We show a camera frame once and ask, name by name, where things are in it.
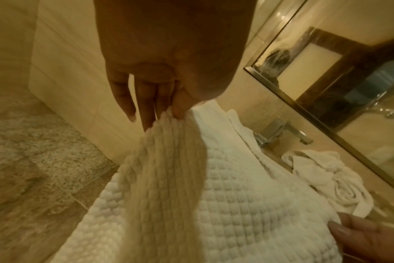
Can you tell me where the person's left hand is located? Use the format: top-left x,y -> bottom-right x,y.
93,0 -> 258,133

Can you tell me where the person's right hand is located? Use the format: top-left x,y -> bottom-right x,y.
326,212 -> 394,263

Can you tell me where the large white towel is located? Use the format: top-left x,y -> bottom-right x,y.
281,149 -> 375,219

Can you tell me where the small white towel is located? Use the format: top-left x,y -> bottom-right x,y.
50,98 -> 344,263

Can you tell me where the beige marble countertop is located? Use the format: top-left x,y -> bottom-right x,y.
242,120 -> 394,227

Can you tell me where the chrome faucet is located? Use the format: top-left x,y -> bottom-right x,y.
253,117 -> 315,148

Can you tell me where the metal framed wall mirror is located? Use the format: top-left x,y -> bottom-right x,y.
243,0 -> 394,191

